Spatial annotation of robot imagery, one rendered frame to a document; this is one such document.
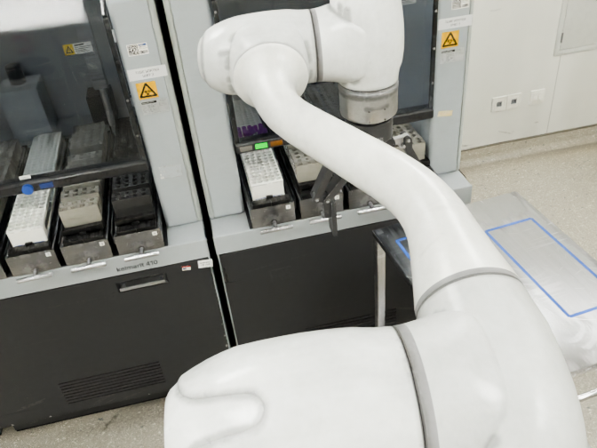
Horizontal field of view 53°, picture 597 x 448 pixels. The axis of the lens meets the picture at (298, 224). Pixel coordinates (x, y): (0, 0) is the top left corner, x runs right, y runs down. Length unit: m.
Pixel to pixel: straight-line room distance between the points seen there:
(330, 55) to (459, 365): 0.52
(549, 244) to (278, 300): 0.89
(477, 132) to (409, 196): 2.85
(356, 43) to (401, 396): 0.54
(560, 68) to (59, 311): 2.71
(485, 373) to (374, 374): 0.08
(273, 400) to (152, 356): 1.73
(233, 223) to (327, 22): 1.12
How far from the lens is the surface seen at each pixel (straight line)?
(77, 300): 1.99
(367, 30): 0.86
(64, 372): 2.21
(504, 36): 3.29
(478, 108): 3.40
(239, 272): 1.94
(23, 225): 1.91
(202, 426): 0.46
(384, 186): 0.65
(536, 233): 1.70
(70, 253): 1.87
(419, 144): 1.94
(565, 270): 1.60
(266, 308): 2.07
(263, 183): 1.81
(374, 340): 0.47
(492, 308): 0.51
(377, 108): 0.91
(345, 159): 0.68
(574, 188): 3.44
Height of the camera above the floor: 1.84
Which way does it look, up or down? 37 degrees down
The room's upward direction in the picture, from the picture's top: 6 degrees counter-clockwise
